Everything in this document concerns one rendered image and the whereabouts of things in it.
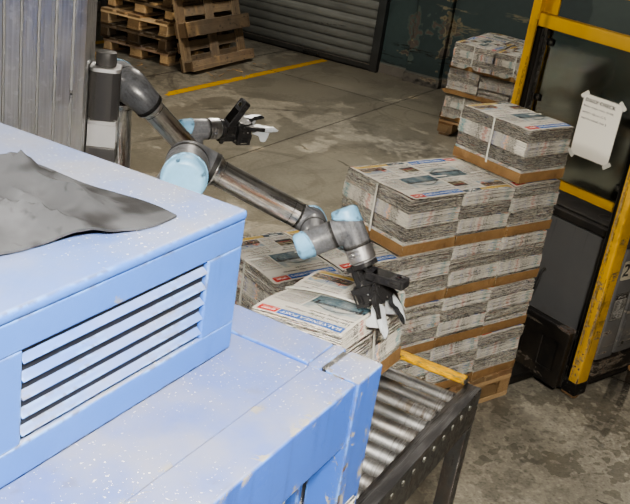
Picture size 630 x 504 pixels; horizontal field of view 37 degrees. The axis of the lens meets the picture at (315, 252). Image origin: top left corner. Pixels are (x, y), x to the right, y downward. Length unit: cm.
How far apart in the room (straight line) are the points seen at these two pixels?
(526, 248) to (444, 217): 59
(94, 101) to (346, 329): 98
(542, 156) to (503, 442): 121
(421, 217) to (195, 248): 246
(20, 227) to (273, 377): 39
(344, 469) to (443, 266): 248
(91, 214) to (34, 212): 7
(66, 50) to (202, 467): 178
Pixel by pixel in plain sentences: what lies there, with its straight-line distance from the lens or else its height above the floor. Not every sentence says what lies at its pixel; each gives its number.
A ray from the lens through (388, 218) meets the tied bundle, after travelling 355.
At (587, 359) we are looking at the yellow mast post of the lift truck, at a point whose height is 22.
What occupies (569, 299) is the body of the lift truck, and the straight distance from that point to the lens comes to 467.
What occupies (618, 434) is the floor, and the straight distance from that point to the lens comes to 447.
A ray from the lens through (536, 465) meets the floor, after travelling 407.
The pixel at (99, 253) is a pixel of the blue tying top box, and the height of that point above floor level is 175.
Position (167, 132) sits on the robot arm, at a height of 127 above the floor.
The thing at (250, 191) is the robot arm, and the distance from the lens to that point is 256.
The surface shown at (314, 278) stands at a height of 103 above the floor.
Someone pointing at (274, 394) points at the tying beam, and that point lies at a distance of 119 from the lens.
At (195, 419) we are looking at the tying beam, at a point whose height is 155.
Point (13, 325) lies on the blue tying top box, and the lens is 92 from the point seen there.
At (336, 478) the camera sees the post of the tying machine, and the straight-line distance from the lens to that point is 133.
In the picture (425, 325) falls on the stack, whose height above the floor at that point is 50.
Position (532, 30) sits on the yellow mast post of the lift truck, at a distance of 450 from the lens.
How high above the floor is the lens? 218
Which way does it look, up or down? 23 degrees down
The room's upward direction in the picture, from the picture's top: 9 degrees clockwise
